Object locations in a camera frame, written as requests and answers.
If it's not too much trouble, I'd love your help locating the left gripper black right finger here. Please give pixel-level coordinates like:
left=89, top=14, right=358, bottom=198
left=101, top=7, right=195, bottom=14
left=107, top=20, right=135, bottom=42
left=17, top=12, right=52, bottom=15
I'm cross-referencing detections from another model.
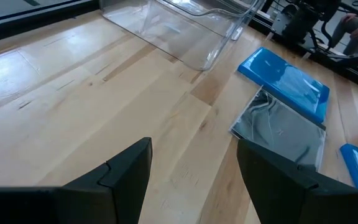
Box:
left=236, top=139, right=358, bottom=224

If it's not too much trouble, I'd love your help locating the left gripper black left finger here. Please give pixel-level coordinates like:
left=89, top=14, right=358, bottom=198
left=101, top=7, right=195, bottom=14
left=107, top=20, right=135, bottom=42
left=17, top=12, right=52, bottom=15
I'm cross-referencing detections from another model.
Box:
left=0, top=136, right=154, bottom=224

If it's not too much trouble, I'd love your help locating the clear black CD jewel case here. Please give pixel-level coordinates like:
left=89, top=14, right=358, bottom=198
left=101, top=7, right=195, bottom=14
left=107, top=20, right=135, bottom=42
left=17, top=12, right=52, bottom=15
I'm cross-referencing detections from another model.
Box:
left=229, top=86, right=327, bottom=172

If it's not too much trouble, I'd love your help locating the clear plastic bin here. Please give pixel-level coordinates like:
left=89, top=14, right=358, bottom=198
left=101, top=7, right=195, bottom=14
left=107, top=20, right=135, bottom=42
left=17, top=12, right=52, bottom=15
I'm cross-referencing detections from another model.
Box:
left=228, top=0, right=265, bottom=35
left=99, top=0, right=265, bottom=72

